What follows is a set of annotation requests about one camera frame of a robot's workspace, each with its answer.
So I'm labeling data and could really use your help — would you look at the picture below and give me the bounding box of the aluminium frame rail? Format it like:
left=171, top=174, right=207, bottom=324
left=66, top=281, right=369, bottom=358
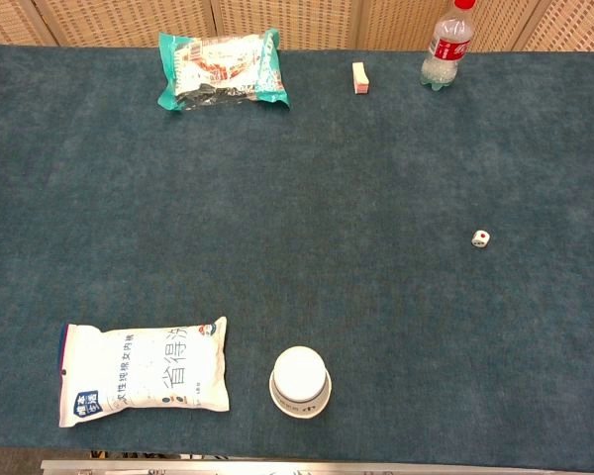
left=40, top=458, right=594, bottom=475

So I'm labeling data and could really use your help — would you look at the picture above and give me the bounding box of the teal snack package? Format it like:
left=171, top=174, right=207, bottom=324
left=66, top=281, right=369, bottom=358
left=156, top=28, right=292, bottom=112

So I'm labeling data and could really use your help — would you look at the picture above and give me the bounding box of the woven folding screen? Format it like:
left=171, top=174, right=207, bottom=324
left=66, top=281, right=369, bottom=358
left=0, top=0, right=594, bottom=52

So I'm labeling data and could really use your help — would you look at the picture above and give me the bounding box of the pink and white block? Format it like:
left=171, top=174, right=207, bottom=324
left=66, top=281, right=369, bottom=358
left=351, top=61, right=371, bottom=95

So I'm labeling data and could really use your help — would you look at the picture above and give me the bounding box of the dark teal tablecloth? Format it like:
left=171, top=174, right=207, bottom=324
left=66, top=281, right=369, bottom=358
left=0, top=43, right=594, bottom=459

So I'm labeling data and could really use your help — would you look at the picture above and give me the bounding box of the white pouch with blue print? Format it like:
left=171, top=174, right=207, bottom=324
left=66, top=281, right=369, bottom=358
left=57, top=316, right=232, bottom=429

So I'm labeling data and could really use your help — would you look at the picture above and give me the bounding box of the clear bottle with red label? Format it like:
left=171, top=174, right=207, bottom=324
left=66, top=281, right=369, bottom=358
left=420, top=0, right=477, bottom=92

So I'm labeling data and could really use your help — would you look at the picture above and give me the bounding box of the white paper cup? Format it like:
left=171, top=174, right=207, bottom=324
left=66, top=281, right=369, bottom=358
left=268, top=345, right=334, bottom=420

